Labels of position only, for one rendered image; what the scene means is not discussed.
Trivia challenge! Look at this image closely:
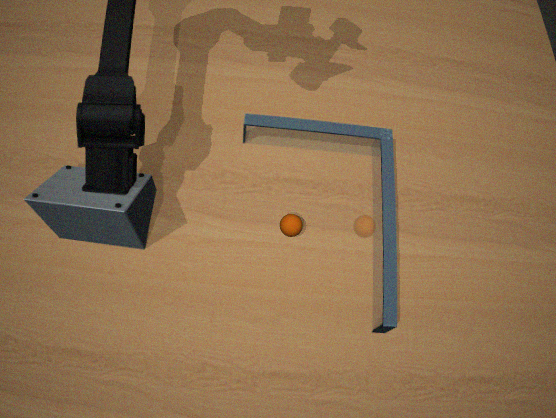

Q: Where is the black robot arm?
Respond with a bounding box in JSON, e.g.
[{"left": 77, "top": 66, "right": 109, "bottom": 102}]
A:
[{"left": 76, "top": 0, "right": 145, "bottom": 195}]

